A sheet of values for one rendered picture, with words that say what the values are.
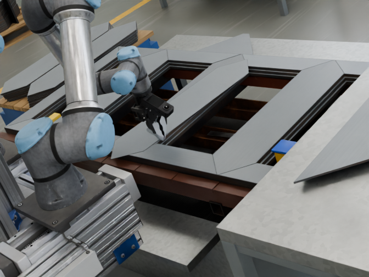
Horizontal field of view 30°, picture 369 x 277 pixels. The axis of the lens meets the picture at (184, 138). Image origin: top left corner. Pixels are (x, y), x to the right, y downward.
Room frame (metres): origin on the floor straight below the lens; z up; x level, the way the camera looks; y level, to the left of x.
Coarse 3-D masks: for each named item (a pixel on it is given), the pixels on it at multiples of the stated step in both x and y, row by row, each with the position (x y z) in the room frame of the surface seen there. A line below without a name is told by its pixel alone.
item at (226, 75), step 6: (216, 72) 2.56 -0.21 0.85; (222, 72) 2.54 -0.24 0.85; (228, 72) 2.52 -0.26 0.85; (234, 72) 2.50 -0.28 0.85; (240, 72) 2.48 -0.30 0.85; (210, 78) 2.52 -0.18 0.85; (216, 78) 2.50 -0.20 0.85; (222, 78) 2.48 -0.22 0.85; (228, 78) 2.47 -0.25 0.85; (234, 78) 2.45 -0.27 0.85; (240, 78) 2.43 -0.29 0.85
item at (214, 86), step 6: (204, 78) 2.54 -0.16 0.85; (198, 84) 2.51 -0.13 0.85; (204, 84) 2.49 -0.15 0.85; (210, 84) 2.47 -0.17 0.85; (216, 84) 2.45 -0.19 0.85; (222, 84) 2.43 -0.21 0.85; (228, 84) 2.41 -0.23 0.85; (210, 90) 2.42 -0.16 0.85; (216, 90) 2.40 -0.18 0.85; (222, 90) 2.38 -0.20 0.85
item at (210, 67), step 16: (112, 64) 3.08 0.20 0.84; (176, 64) 2.82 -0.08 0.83; (192, 64) 2.75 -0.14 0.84; (208, 64) 2.68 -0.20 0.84; (224, 64) 2.61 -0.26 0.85; (192, 80) 2.57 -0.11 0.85; (240, 80) 2.46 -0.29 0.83; (352, 80) 2.15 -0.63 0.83; (64, 96) 2.89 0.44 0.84; (128, 96) 2.68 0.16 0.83; (176, 96) 2.47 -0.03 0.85; (224, 96) 2.39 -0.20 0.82; (48, 112) 2.81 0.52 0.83; (112, 112) 2.60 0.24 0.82; (320, 112) 2.04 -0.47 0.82; (176, 128) 2.23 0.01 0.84; (304, 128) 1.97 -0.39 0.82; (128, 160) 2.16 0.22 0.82; (144, 160) 2.09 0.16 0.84; (272, 160) 1.85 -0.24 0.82; (208, 176) 1.86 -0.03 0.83; (224, 176) 1.81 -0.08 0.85
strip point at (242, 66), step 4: (244, 60) 2.57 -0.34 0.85; (228, 64) 2.59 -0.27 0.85; (232, 64) 2.58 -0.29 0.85; (236, 64) 2.56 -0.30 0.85; (240, 64) 2.55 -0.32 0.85; (244, 64) 2.53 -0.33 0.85; (224, 68) 2.57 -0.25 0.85; (228, 68) 2.55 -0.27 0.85; (232, 68) 2.54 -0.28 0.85; (236, 68) 2.53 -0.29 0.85; (240, 68) 2.52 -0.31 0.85; (244, 68) 2.50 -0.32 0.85; (244, 72) 2.47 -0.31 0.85; (248, 72) 2.46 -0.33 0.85
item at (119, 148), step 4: (116, 144) 2.26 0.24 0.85; (120, 144) 2.25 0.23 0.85; (124, 144) 2.24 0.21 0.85; (116, 148) 2.23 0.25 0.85; (120, 148) 2.22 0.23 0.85; (124, 148) 2.21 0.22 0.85; (128, 148) 2.19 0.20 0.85; (132, 148) 2.18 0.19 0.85; (136, 148) 2.17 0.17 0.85; (112, 152) 2.21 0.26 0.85; (116, 152) 2.20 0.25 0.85; (120, 152) 2.19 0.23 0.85; (124, 152) 2.18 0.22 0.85; (128, 152) 2.17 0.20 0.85; (132, 152) 2.16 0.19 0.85; (136, 152) 2.15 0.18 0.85
